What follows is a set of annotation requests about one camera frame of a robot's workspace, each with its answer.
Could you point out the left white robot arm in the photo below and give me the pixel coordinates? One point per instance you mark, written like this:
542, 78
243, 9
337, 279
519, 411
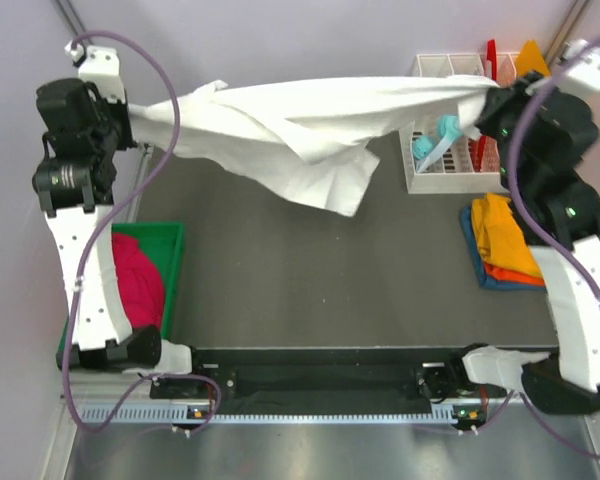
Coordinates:
74, 185

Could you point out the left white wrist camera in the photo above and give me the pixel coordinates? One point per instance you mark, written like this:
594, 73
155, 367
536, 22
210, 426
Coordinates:
101, 67

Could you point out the orange folded t-shirt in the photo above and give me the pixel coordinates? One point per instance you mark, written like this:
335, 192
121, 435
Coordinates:
513, 276

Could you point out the green plastic bin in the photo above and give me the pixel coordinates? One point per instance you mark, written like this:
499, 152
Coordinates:
172, 280

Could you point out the red folder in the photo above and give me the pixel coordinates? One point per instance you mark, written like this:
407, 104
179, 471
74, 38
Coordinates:
484, 156

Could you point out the orange folder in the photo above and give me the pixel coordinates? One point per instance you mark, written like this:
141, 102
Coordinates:
530, 59

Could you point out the yellow folded t-shirt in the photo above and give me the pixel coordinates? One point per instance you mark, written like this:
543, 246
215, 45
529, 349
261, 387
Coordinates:
500, 240

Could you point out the blue folded t-shirt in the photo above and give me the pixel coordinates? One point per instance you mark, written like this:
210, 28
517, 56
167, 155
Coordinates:
485, 280

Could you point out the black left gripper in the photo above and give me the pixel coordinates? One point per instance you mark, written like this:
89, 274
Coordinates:
120, 110

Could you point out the white t-shirt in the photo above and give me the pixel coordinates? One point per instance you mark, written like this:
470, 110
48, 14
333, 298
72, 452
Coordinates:
306, 140

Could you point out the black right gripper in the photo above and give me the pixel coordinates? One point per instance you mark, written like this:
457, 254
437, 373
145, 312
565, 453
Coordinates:
515, 92

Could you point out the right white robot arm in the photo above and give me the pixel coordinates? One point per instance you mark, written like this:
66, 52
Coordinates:
560, 220

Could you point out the white file organizer rack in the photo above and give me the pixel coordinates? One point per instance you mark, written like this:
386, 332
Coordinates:
454, 172

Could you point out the magenta t-shirt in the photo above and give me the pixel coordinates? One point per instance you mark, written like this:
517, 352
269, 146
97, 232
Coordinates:
140, 284

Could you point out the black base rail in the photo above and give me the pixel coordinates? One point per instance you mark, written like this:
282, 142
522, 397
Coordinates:
334, 381

